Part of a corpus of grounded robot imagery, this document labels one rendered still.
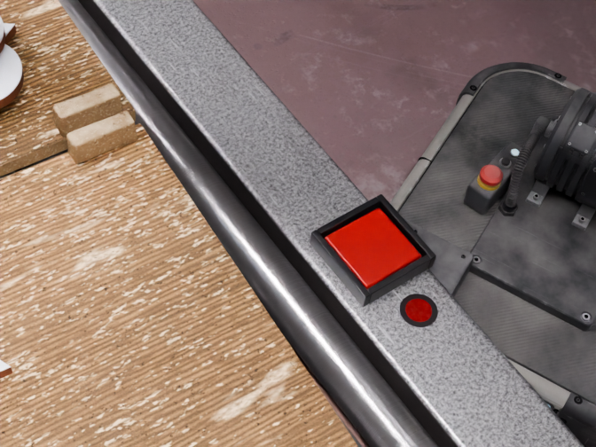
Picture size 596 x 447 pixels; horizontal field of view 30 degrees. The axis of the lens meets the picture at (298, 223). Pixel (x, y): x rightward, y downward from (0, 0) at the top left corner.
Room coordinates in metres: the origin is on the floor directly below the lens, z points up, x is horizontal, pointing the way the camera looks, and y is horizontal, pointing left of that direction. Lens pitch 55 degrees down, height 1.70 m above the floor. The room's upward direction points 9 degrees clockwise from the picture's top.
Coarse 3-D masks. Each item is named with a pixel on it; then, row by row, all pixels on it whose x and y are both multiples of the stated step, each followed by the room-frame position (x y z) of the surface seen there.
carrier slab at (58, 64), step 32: (0, 0) 0.74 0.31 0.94; (32, 0) 0.74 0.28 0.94; (32, 32) 0.70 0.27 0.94; (64, 32) 0.71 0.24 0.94; (32, 64) 0.66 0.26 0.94; (64, 64) 0.67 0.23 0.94; (96, 64) 0.67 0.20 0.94; (32, 96) 0.63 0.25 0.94; (64, 96) 0.63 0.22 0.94; (0, 128) 0.59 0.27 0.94; (32, 128) 0.59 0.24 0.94; (0, 160) 0.55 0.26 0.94; (32, 160) 0.56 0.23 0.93
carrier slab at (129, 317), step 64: (0, 192) 0.52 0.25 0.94; (64, 192) 0.53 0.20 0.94; (128, 192) 0.54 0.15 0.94; (0, 256) 0.46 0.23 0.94; (64, 256) 0.47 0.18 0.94; (128, 256) 0.48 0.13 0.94; (192, 256) 0.49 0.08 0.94; (0, 320) 0.40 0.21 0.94; (64, 320) 0.41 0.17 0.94; (128, 320) 0.42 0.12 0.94; (192, 320) 0.43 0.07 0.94; (256, 320) 0.44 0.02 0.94; (0, 384) 0.35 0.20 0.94; (64, 384) 0.36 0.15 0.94; (128, 384) 0.36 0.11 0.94; (192, 384) 0.37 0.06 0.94; (256, 384) 0.38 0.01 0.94
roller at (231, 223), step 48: (96, 48) 0.71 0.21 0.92; (144, 96) 0.66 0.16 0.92; (192, 144) 0.62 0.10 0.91; (192, 192) 0.56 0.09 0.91; (240, 240) 0.52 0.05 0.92; (288, 288) 0.48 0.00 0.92; (288, 336) 0.45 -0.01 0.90; (336, 336) 0.44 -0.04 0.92; (336, 384) 0.40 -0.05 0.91; (384, 384) 0.41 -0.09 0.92; (384, 432) 0.37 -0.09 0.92
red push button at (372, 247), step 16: (352, 224) 0.55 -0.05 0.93; (368, 224) 0.55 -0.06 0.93; (384, 224) 0.55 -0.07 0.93; (336, 240) 0.53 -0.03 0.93; (352, 240) 0.53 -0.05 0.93; (368, 240) 0.53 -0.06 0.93; (384, 240) 0.54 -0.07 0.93; (400, 240) 0.54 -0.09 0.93; (352, 256) 0.51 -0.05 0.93; (368, 256) 0.52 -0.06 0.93; (384, 256) 0.52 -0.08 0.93; (400, 256) 0.52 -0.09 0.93; (416, 256) 0.52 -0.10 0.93; (368, 272) 0.50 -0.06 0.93; (384, 272) 0.50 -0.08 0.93
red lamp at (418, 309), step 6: (414, 300) 0.49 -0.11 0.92; (420, 300) 0.49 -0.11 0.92; (408, 306) 0.48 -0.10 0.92; (414, 306) 0.48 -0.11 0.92; (420, 306) 0.48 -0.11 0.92; (426, 306) 0.49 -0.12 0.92; (408, 312) 0.48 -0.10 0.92; (414, 312) 0.48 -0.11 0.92; (420, 312) 0.48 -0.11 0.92; (426, 312) 0.48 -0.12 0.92; (414, 318) 0.47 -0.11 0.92; (420, 318) 0.47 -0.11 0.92; (426, 318) 0.47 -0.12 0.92
